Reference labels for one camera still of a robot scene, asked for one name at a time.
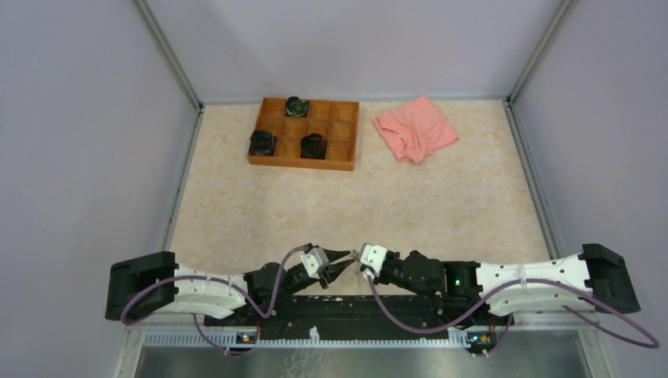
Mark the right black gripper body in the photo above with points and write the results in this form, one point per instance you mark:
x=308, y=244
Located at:
x=394, y=275

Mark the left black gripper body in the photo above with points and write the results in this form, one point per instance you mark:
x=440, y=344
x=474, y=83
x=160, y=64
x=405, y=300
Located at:
x=296, y=282

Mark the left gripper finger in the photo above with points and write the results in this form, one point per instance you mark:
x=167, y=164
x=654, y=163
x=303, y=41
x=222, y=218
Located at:
x=335, y=255
x=331, y=272

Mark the metal key holder plate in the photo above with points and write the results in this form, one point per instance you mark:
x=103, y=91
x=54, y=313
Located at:
x=359, y=268

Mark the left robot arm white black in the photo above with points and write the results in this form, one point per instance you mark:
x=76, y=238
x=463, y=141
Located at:
x=157, y=283

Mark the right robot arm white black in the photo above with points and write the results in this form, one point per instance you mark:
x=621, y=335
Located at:
x=597, y=278

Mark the black rolled belt middle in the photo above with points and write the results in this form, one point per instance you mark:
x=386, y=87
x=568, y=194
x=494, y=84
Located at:
x=313, y=146

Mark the black rolled belt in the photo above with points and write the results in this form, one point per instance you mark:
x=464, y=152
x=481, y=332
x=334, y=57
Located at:
x=262, y=143
x=313, y=146
x=295, y=106

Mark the black rolled belt left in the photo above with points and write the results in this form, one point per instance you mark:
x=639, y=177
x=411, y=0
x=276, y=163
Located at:
x=262, y=143

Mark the orange wooden compartment tray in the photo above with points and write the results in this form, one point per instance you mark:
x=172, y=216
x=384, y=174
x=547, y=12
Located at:
x=336, y=120

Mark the pink folded cloth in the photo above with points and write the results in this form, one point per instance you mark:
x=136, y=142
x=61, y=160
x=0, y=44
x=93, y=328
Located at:
x=415, y=130

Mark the black rolled belt top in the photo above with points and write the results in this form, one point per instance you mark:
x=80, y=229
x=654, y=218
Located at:
x=295, y=106

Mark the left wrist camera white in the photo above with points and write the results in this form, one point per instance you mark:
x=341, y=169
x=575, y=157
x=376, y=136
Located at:
x=313, y=261

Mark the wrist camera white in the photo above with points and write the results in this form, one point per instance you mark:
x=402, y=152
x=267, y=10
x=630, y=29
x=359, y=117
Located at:
x=371, y=258
x=313, y=261

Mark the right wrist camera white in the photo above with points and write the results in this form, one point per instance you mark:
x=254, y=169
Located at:
x=371, y=258

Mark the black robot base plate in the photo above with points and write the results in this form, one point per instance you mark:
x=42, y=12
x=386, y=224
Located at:
x=347, y=317

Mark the white slotted cable duct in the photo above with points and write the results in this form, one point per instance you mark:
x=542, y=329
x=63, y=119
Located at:
x=232, y=339

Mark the aluminium frame rails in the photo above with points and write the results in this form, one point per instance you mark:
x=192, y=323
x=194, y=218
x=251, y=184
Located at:
x=594, y=351

